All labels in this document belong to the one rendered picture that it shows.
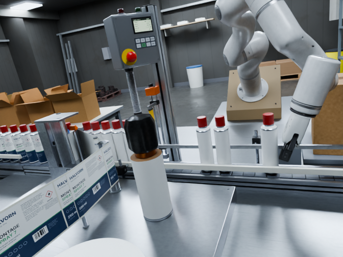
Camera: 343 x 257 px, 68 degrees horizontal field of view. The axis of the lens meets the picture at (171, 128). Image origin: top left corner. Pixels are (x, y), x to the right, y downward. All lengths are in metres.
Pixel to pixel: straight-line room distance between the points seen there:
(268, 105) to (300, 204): 0.88
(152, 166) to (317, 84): 0.50
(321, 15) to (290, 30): 8.01
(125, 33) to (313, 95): 0.65
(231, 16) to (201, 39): 7.82
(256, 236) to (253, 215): 0.09
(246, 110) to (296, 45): 0.85
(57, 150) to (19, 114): 2.12
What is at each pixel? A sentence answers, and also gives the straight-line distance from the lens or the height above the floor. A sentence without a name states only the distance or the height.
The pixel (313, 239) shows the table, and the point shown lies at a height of 0.83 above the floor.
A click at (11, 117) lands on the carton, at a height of 0.90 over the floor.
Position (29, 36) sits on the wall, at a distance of 10.33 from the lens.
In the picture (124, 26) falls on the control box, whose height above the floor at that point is 1.43.
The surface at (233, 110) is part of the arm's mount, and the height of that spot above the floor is 0.90.
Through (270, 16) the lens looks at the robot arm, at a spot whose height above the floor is 1.37.
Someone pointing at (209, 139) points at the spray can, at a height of 1.00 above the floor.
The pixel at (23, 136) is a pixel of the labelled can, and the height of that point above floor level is 1.03.
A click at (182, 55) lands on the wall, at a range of 9.06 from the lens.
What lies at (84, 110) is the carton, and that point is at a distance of 2.61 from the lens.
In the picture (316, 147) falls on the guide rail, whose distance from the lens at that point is 0.95.
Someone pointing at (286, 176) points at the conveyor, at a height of 0.88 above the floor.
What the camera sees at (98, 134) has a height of 1.03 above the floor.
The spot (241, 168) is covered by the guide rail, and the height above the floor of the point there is 0.91.
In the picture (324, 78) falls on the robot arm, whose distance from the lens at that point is 0.81.
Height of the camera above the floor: 1.33
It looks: 17 degrees down
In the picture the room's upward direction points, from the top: 10 degrees counter-clockwise
